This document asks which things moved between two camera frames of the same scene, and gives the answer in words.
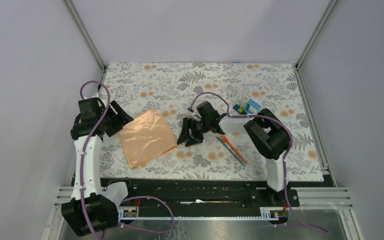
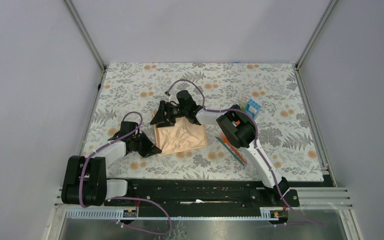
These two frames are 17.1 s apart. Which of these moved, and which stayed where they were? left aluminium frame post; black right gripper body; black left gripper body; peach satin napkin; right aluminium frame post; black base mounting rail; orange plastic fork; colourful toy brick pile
Moved: peach satin napkin; black right gripper body; black left gripper body
Stayed: orange plastic fork; black base mounting rail; left aluminium frame post; right aluminium frame post; colourful toy brick pile
